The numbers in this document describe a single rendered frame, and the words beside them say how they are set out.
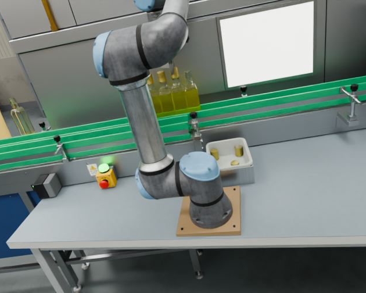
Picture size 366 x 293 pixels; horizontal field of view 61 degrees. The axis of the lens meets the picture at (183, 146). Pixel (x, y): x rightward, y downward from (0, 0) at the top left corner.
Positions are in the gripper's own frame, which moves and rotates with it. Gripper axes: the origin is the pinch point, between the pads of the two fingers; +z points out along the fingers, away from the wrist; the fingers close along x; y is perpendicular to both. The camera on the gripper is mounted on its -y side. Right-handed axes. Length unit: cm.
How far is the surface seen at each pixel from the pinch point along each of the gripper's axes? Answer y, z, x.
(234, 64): -27.3, 5.9, -12.3
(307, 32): -61, -2, -12
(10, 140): 88, 20, -3
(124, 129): 27.3, 20.8, 6.1
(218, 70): -19.7, 7.4, -12.1
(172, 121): 4.8, 20.9, 6.2
